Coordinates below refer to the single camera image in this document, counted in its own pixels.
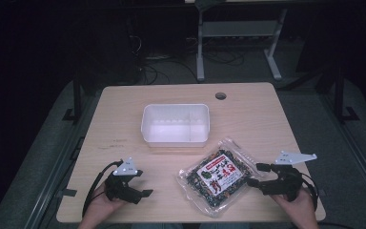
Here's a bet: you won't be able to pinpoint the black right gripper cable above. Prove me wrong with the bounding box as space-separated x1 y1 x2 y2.
300 172 320 212

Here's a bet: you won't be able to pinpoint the person's right hand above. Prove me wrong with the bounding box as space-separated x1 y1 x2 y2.
271 187 319 225

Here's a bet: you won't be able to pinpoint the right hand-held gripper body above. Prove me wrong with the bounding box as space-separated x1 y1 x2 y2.
260 150 318 203

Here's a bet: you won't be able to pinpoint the white metal desk frame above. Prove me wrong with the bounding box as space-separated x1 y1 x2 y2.
195 7 289 82

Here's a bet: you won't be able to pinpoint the black tape strip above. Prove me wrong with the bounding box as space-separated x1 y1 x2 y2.
56 188 78 198

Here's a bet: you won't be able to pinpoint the person's left hand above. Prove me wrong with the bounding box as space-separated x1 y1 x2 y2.
82 182 128 223

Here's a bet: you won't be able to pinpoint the clear packet of dried food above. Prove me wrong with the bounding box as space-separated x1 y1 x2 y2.
175 137 265 219

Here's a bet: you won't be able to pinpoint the black floor cables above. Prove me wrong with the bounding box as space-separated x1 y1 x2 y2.
137 47 246 86

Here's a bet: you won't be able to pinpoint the white plastic container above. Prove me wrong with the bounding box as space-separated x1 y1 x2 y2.
140 103 211 149

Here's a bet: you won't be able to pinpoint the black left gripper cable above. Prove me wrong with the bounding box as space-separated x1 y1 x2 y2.
81 159 125 219

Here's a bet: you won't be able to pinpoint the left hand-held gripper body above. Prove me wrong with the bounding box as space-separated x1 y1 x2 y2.
104 156 144 205

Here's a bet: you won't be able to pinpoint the aluminium rail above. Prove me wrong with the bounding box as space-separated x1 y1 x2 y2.
318 94 366 208
23 94 92 229

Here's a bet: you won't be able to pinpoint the black metal stand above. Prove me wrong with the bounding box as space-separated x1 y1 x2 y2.
62 78 84 125
333 63 361 124

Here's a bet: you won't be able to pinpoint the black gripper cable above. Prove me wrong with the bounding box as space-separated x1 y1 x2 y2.
81 159 125 219
300 172 320 212

